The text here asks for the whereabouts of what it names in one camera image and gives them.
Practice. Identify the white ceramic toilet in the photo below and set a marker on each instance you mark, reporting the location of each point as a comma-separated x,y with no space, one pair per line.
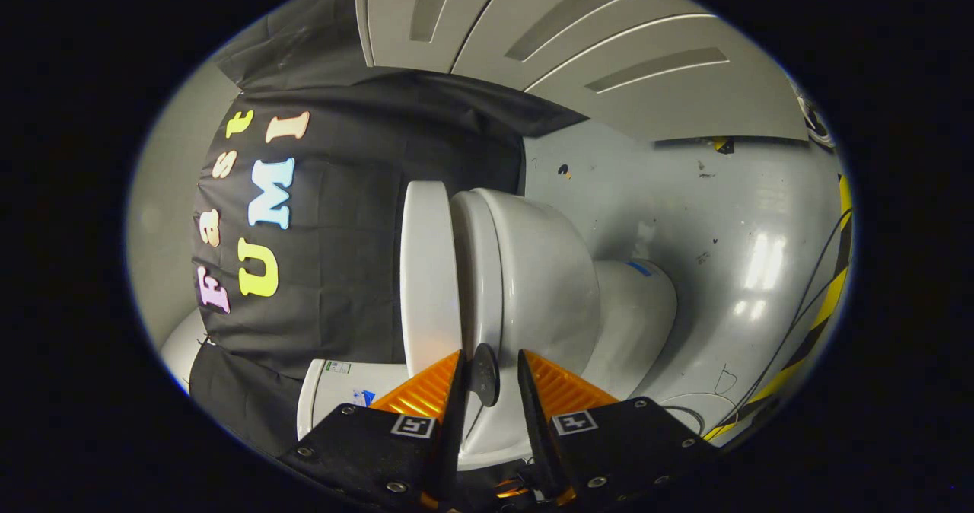
540,269

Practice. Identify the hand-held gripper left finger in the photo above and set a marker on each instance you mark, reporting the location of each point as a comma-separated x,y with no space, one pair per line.
455,422

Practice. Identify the yellow black floor tape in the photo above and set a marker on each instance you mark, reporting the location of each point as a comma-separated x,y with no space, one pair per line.
833,292

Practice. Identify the black backdrop cloth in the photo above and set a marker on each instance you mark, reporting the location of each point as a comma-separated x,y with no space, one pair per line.
342,269

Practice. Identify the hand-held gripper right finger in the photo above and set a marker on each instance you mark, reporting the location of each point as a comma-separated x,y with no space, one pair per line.
536,429

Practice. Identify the grey cabinet with white top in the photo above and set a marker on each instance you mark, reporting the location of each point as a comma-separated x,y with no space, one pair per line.
609,79

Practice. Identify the white toilet lid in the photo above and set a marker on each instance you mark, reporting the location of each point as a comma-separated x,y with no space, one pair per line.
426,269

